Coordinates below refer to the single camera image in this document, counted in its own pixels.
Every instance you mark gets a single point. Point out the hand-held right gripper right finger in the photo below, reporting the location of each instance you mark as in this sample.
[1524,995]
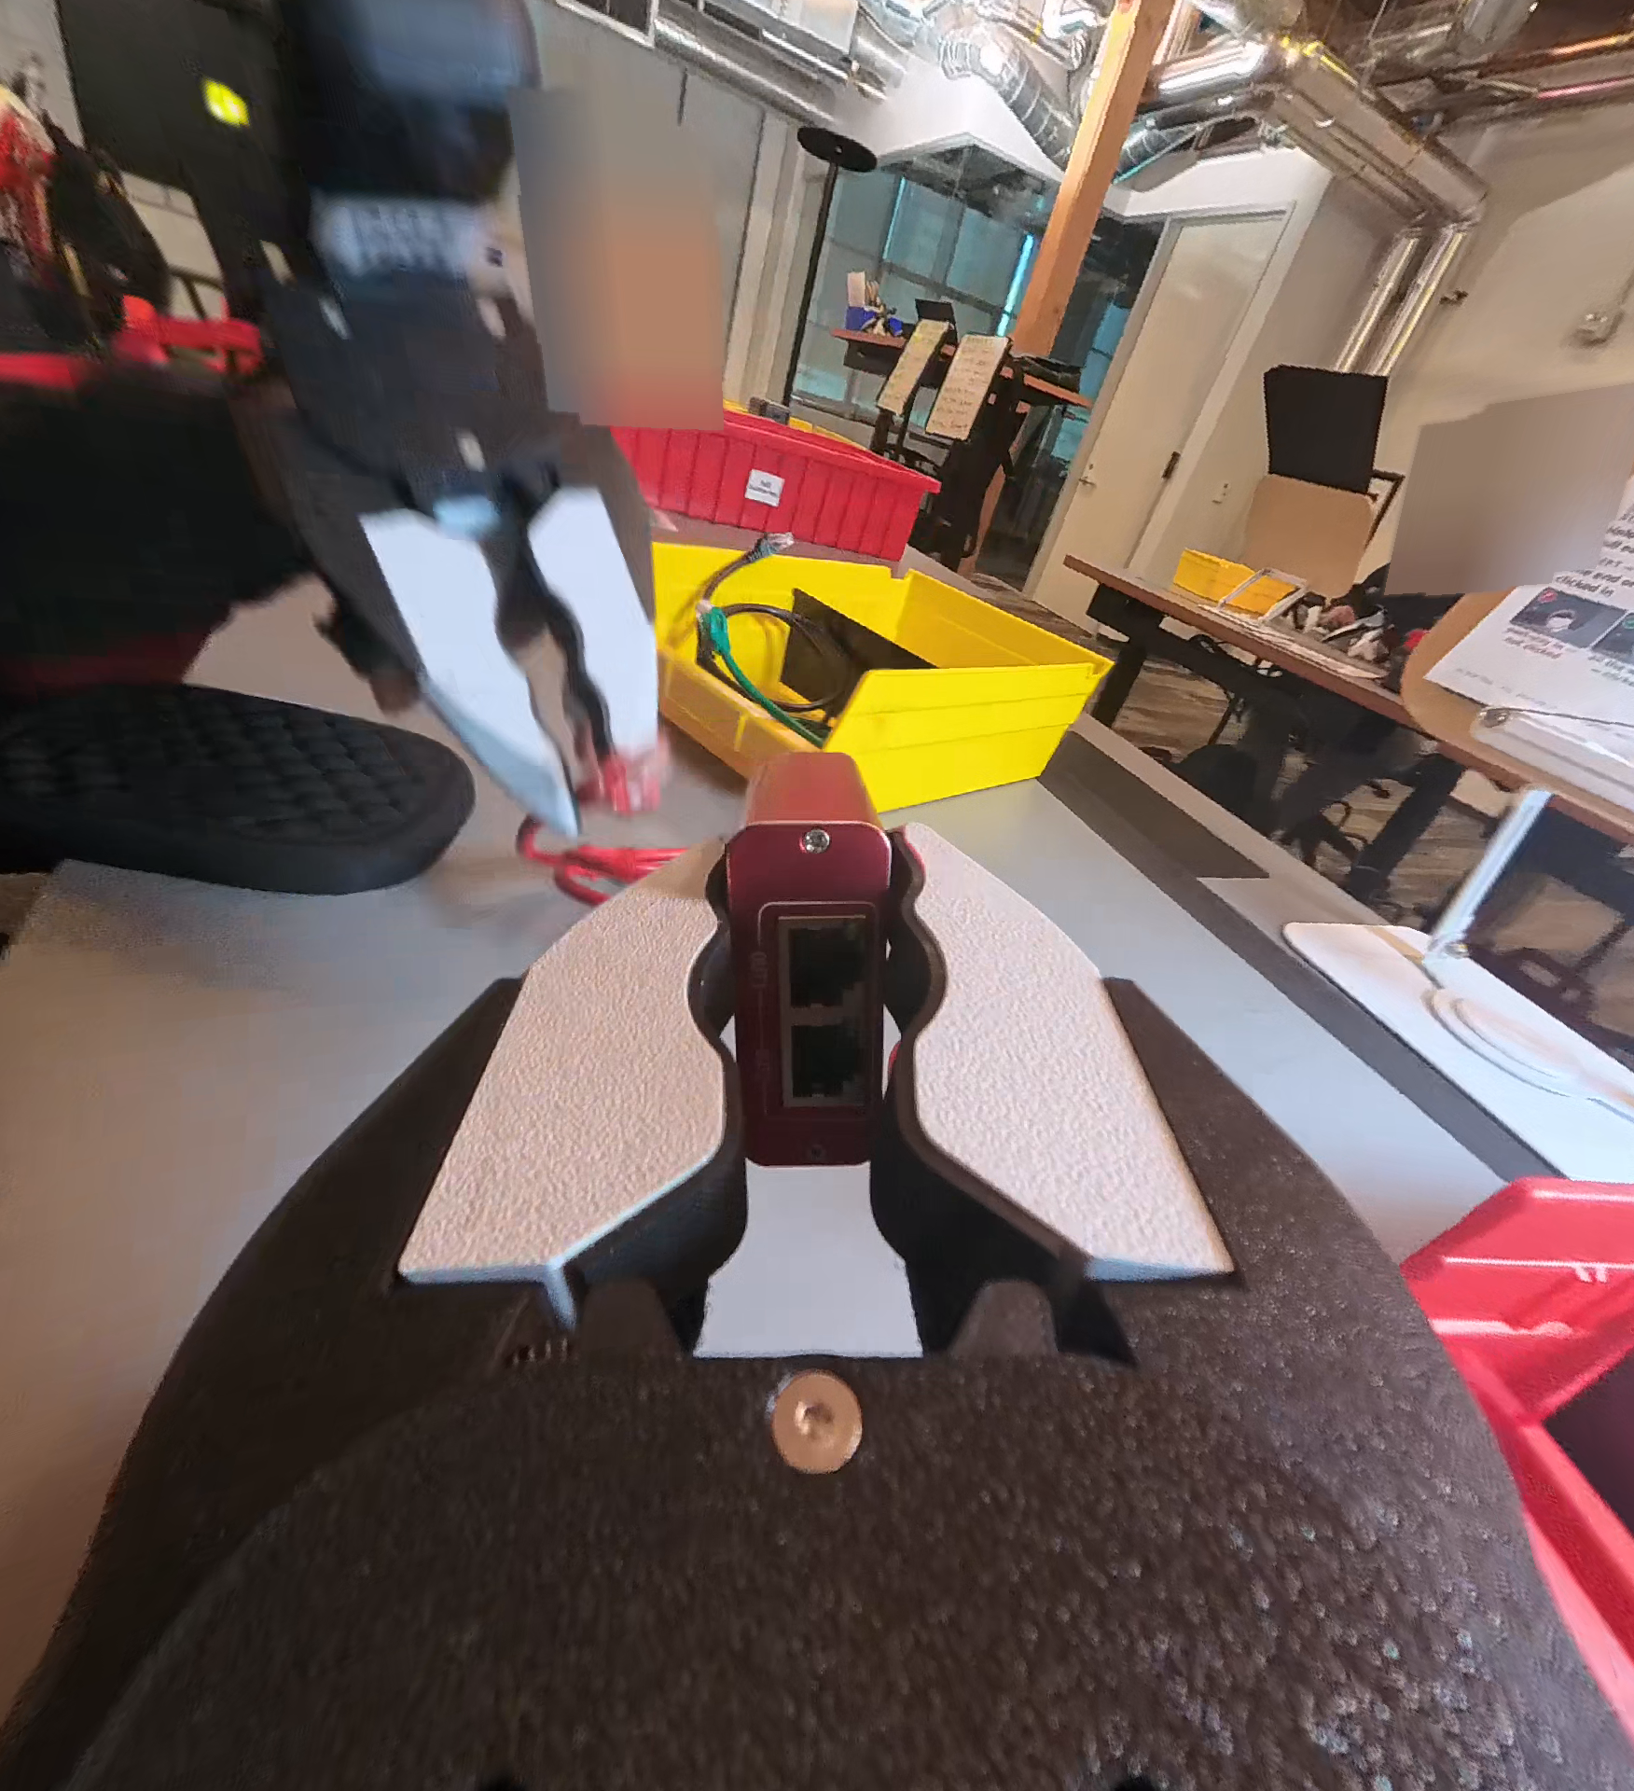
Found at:
[1039,1091]

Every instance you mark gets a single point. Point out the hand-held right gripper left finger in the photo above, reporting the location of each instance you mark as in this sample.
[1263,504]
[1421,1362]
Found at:
[579,1091]

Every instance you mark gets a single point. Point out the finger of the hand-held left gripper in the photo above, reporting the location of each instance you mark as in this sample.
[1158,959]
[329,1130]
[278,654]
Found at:
[599,602]
[460,643]

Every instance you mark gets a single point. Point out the red ethernet adapter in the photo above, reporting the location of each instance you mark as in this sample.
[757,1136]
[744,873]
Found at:
[810,854]

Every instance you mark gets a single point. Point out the yellow plastic bin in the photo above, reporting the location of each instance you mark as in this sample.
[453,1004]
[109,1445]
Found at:
[970,713]

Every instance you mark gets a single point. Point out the red plastic bin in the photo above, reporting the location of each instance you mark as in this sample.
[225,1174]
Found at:
[1502,1302]

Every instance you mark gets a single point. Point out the person's left forearm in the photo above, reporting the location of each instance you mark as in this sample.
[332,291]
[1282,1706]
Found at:
[88,517]

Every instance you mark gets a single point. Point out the red bag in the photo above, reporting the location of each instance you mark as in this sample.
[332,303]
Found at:
[172,335]

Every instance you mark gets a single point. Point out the red ribbed tote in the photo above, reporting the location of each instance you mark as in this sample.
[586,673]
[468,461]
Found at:
[787,481]

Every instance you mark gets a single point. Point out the black chair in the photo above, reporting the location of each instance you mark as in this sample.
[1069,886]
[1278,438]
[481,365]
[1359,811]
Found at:
[985,419]

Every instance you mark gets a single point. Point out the black floor lamp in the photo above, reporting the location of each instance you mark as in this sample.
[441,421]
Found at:
[831,146]

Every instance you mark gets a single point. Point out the wooden table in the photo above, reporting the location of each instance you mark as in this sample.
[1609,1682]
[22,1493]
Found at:
[1263,636]

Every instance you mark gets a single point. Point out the small yellow parts bin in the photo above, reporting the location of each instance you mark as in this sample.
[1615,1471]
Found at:
[1214,575]

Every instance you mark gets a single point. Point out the white door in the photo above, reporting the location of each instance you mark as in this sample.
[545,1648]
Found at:
[1180,391]

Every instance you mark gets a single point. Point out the black board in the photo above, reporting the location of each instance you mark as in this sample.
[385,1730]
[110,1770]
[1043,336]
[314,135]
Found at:
[1319,427]

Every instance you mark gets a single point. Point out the wooden post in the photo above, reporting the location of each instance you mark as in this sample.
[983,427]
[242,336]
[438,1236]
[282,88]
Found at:
[1088,182]

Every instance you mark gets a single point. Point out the silver air duct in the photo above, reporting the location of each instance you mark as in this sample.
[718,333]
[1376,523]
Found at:
[1013,82]

